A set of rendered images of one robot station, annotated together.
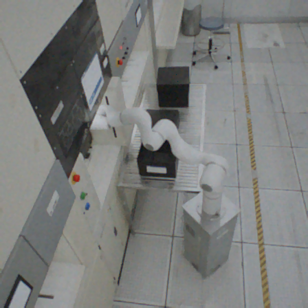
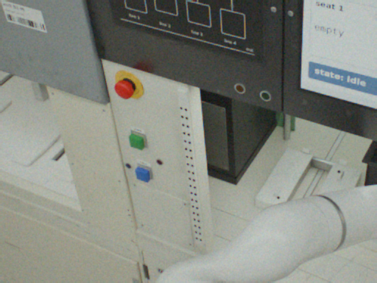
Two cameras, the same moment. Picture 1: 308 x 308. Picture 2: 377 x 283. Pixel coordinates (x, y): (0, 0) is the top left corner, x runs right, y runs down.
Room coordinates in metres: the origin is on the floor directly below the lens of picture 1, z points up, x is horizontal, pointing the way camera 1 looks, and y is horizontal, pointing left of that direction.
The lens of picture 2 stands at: (1.45, -0.52, 2.15)
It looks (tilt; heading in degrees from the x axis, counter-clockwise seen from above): 40 degrees down; 107
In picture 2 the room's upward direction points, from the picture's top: 3 degrees counter-clockwise
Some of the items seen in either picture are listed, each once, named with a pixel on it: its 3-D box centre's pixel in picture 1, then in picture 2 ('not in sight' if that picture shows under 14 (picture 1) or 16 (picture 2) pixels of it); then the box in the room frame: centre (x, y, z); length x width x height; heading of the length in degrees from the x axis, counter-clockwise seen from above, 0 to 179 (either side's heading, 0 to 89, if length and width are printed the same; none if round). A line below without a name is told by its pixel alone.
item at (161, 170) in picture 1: (159, 155); not in sight; (1.52, -0.03, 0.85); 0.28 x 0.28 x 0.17; 75
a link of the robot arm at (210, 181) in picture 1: (212, 183); not in sight; (1.05, -0.31, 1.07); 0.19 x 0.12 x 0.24; 146
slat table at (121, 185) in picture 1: (170, 157); not in sight; (1.92, -0.14, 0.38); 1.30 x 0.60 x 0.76; 167
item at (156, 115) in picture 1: (160, 123); not in sight; (1.90, -0.08, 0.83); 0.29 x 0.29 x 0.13; 76
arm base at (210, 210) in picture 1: (212, 200); not in sight; (1.07, -0.33, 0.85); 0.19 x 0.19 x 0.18
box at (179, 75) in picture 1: (173, 86); not in sight; (2.31, -0.24, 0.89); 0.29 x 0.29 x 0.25; 81
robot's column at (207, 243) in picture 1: (207, 235); not in sight; (1.07, -0.33, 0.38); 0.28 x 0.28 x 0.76; 32
